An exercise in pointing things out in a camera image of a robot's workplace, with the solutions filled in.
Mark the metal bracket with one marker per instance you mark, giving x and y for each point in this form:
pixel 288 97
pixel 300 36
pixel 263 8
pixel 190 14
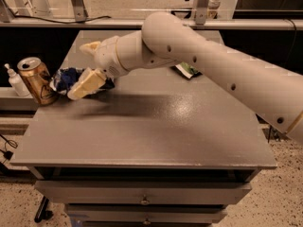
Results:
pixel 80 12
pixel 200 8

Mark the metal bracket right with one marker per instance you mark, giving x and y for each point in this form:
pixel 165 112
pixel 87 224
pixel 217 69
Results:
pixel 200 8

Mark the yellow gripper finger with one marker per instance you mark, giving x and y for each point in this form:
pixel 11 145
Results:
pixel 90 48
pixel 89 81

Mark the grey drawer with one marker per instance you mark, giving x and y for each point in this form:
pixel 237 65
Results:
pixel 141 214
pixel 143 193

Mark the metal bracket left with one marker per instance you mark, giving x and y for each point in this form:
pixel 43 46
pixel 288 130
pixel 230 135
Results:
pixel 80 12

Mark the lower grey drawer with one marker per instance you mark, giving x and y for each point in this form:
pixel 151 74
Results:
pixel 141 214

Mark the green chip bag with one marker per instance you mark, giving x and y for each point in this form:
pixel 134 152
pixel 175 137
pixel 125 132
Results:
pixel 187 70

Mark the white pump bottle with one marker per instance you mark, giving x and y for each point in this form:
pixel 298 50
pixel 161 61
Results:
pixel 16 82

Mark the orange soda can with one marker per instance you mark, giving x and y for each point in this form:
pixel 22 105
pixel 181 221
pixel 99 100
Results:
pixel 36 77

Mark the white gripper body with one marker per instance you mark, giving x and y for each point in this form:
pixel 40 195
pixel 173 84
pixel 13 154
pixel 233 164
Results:
pixel 106 56

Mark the grey drawer cabinet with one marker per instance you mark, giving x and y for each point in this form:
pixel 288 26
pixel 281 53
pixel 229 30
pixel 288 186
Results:
pixel 154 126

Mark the upper grey drawer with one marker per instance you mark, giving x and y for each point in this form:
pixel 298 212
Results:
pixel 143 193

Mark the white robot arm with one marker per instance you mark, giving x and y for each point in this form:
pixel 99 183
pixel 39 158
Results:
pixel 272 92

